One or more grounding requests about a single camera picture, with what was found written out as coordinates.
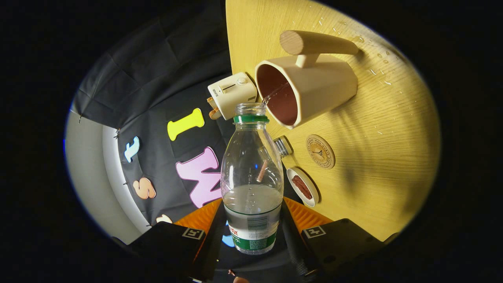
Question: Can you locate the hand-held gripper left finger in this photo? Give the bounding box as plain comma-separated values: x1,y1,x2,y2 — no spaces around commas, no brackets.
125,198,226,281

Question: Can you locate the clear plastic juice bottle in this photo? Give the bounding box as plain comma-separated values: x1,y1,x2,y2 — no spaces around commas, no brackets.
220,103,284,255

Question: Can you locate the beige cup with wooden handle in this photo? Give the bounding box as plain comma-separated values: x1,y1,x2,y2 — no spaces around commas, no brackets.
255,30,359,130

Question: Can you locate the white round plate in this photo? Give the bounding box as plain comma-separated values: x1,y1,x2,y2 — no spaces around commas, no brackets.
286,167,319,208

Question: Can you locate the black backdrop cloth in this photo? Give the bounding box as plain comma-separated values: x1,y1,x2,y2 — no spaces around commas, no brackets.
73,0,299,281

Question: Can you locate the brown meat piece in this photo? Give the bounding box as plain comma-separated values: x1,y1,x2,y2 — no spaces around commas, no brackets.
291,175,313,200

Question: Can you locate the metal wire basket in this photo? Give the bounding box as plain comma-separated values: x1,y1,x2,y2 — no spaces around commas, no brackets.
274,136,294,158

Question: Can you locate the wooden table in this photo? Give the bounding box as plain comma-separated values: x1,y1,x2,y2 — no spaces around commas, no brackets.
225,0,441,242

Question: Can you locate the round wooden coaster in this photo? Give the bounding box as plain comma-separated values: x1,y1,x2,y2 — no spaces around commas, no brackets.
306,134,336,169

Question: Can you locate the white toaster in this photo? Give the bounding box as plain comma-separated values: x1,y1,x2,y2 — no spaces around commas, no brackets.
207,72,258,121

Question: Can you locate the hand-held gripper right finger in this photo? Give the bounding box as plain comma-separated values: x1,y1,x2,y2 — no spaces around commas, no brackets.
280,197,386,281

